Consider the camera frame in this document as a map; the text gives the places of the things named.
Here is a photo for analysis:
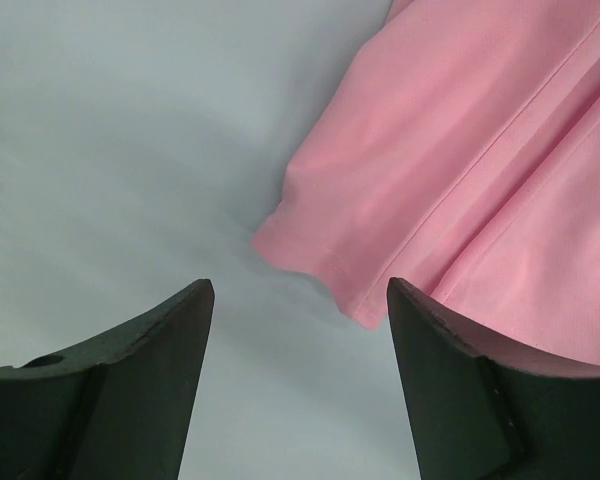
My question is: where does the pink t shirt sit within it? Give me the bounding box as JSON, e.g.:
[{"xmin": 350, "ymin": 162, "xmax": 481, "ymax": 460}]
[{"xmin": 253, "ymin": 1, "xmax": 600, "ymax": 377}]

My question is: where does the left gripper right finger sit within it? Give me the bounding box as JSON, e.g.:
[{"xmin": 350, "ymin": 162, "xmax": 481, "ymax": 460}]
[{"xmin": 387, "ymin": 278, "xmax": 600, "ymax": 479}]

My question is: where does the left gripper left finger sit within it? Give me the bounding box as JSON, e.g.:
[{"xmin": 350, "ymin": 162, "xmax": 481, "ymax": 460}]
[{"xmin": 0, "ymin": 279, "xmax": 215, "ymax": 479}]

